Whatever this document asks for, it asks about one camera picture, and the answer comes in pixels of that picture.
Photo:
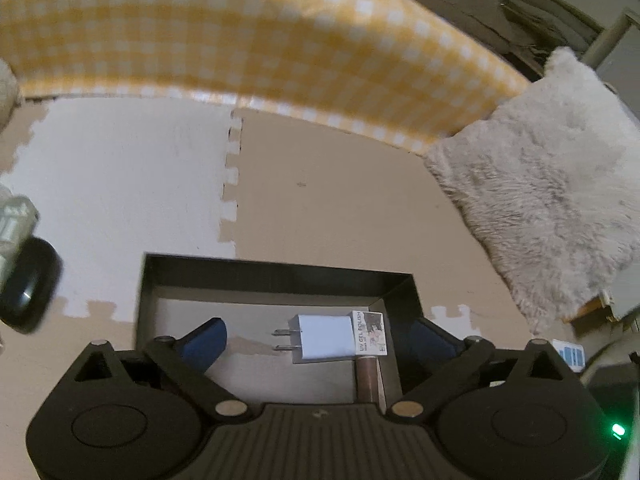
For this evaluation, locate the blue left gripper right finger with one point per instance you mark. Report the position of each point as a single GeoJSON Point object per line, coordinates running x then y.
{"type": "Point", "coordinates": [421, 347]}

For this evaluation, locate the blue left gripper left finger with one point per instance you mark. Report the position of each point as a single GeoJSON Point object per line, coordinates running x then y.
{"type": "Point", "coordinates": [201, 348]}

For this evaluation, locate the black computer mouse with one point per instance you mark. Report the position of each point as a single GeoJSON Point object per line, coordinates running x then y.
{"type": "Point", "coordinates": [30, 285]}

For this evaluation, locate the grey-green plastic handled holder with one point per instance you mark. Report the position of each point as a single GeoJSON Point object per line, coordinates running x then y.
{"type": "Point", "coordinates": [19, 217]}

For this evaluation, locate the UV gel polish bottle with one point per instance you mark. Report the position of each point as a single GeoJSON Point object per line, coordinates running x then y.
{"type": "Point", "coordinates": [370, 345]}

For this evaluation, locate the black open box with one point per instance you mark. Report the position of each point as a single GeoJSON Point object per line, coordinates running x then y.
{"type": "Point", "coordinates": [177, 294]}

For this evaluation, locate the black device with green LED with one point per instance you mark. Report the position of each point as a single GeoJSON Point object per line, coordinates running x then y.
{"type": "Point", "coordinates": [616, 389]}

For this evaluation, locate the fluffy white cushion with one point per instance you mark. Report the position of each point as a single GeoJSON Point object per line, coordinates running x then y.
{"type": "Point", "coordinates": [549, 185]}

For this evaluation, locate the yellow checkered cloth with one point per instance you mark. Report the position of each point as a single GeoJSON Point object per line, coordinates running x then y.
{"type": "Point", "coordinates": [390, 70]}

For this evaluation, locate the dark wooden furniture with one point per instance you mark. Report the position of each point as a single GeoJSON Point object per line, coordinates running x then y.
{"type": "Point", "coordinates": [541, 26]}

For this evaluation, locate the white USB wall charger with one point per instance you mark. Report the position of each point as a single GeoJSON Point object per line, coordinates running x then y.
{"type": "Point", "coordinates": [318, 338]}

